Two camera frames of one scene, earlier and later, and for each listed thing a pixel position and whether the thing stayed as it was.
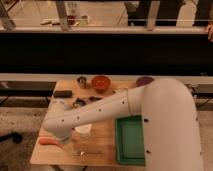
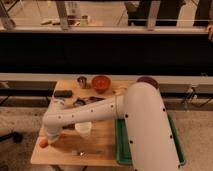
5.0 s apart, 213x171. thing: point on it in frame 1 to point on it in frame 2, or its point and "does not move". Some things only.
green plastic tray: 130,144 does not move
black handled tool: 93,98 does not move
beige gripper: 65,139 to 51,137
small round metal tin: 78,103 does not move
